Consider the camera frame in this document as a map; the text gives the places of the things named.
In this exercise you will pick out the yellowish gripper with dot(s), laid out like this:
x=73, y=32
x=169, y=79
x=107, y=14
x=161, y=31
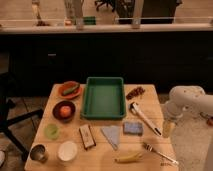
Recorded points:
x=168, y=127

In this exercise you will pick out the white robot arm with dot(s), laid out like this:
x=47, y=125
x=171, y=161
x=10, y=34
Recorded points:
x=188, y=122

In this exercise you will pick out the green plastic tray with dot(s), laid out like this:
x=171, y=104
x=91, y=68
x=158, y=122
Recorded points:
x=104, y=99

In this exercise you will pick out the silver fork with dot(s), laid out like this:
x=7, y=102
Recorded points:
x=152, y=149

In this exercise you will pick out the blue sponge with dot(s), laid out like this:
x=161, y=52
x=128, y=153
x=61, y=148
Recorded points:
x=134, y=128

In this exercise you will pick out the yellow banana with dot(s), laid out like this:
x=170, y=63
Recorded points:
x=134, y=157

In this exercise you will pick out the brown grapes bunch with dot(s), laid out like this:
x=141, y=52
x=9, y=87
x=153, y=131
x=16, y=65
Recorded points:
x=135, y=92

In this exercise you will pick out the grey triangular cloth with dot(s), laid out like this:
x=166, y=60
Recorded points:
x=112, y=134

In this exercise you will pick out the wooden table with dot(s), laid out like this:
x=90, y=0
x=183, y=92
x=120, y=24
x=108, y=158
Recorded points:
x=102, y=156

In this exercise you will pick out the orange plate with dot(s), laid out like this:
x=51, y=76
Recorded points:
x=67, y=85

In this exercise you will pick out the white bowl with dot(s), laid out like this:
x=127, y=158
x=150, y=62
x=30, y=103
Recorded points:
x=67, y=151

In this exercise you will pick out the orange fruit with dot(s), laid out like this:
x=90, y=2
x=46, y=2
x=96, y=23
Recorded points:
x=65, y=111

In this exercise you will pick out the green pickle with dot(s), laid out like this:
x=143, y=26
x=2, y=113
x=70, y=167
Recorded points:
x=70, y=90

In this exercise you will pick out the dark red bowl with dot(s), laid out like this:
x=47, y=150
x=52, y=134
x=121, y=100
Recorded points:
x=56, y=111

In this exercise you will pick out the small green cup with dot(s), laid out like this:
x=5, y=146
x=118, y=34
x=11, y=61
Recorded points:
x=51, y=131

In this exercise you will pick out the metal cup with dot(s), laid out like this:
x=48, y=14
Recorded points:
x=39, y=153

